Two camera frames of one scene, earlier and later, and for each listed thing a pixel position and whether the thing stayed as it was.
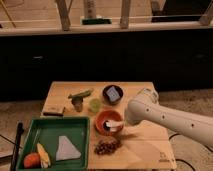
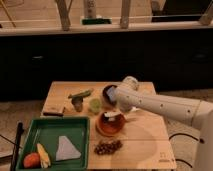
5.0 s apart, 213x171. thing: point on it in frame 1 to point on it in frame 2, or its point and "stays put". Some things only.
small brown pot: [77, 101] stays put
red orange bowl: [102, 117] stays put
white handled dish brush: [114, 125] to [111, 115]
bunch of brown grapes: [107, 146] stays put
